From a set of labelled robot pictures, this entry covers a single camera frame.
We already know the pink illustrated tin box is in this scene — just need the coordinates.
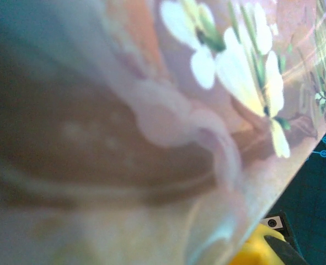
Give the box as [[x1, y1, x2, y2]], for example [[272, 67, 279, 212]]
[[0, 0, 326, 265]]

